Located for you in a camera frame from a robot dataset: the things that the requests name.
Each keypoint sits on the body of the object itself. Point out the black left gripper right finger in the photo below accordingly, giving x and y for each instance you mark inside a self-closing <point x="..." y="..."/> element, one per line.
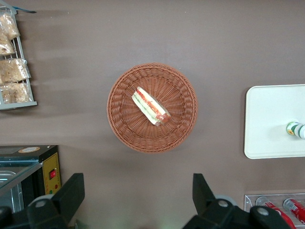
<point x="214" y="214"/>

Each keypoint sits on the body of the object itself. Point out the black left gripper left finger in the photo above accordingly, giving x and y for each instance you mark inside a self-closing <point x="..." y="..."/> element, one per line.
<point x="59" y="205"/>

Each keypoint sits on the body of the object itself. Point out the green white gum bottle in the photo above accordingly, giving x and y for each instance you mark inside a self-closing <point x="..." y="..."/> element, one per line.
<point x="295" y="130"/>

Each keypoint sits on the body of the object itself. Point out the cream plastic tray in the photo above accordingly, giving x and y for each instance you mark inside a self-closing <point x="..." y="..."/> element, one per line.
<point x="269" y="114"/>

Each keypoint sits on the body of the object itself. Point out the clear acrylic bottle rack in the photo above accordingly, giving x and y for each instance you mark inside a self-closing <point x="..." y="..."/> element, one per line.
<point x="249" y="201"/>

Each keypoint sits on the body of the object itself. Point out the red cola bottle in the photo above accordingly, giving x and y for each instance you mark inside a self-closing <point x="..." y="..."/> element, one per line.
<point x="296" y="207"/>
<point x="276" y="212"/>

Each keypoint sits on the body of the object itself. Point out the clear bag of bread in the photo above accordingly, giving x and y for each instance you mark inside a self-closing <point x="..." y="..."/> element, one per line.
<point x="15" y="93"/>
<point x="6" y="46"/>
<point x="14" y="70"/>
<point x="9" y="26"/>

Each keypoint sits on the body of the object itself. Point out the round brown wicker basket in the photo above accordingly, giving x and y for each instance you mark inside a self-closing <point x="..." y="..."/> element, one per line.
<point x="176" y="95"/>

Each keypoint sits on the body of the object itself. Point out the wrapped triangle sandwich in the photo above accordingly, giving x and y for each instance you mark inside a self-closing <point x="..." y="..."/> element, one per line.
<point x="150" y="106"/>

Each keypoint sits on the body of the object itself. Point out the blue tape strip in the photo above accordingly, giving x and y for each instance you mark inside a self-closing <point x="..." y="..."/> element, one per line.
<point x="26" y="10"/>

